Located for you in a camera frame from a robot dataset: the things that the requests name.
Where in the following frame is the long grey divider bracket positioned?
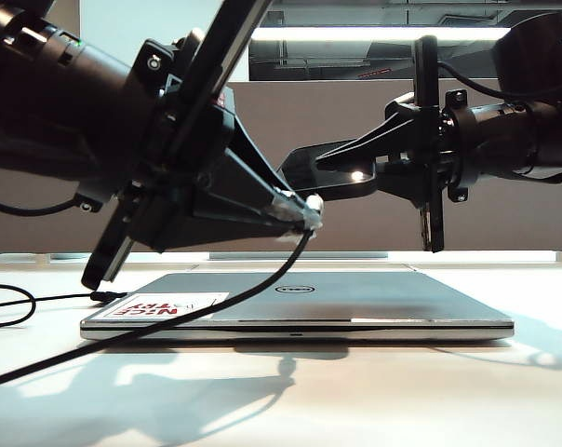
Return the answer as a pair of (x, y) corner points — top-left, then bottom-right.
(208, 251), (390, 261)

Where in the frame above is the long ceiling light strip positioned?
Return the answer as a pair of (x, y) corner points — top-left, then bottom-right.
(250, 26), (513, 42)

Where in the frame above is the white Nice Try sticker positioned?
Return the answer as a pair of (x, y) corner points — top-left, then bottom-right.
(104, 291), (231, 320)

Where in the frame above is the black charging cable silver plug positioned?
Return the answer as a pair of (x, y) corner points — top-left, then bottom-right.
(0, 194), (325, 390)

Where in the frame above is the brown desk divider panel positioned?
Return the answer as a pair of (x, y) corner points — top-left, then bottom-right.
(0, 78), (562, 258)

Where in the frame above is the silver Dell laptop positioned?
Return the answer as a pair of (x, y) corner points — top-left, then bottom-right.
(79, 271), (515, 342)

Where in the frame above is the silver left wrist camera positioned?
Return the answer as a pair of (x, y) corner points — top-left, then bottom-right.
(182, 26), (207, 50)

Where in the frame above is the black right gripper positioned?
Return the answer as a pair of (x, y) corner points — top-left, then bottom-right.
(314, 35), (449, 254)

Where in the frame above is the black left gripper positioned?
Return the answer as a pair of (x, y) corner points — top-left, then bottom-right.
(81, 0), (320, 291)

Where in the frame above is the black robot camera cable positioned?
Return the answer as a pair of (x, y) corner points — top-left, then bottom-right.
(436, 62), (510, 99)
(0, 197), (80, 218)

